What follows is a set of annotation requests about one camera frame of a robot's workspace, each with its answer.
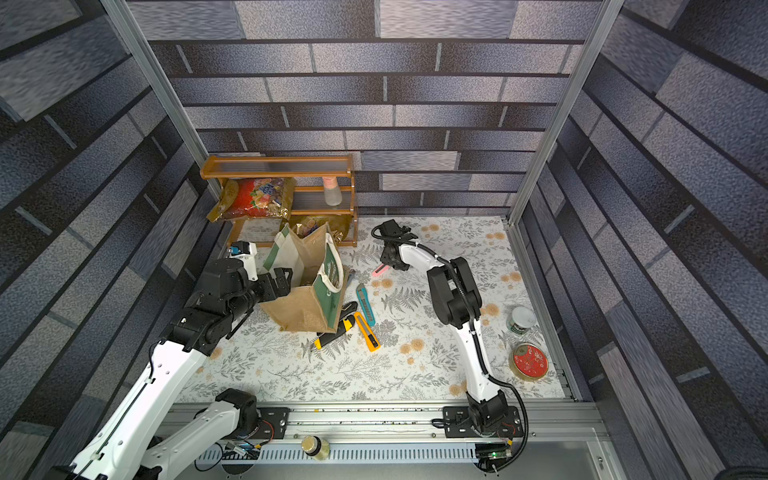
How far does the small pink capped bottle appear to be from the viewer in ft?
3.24

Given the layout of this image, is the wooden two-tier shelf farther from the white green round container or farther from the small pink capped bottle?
the white green round container

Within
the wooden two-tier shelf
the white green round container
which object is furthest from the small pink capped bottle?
the white green round container
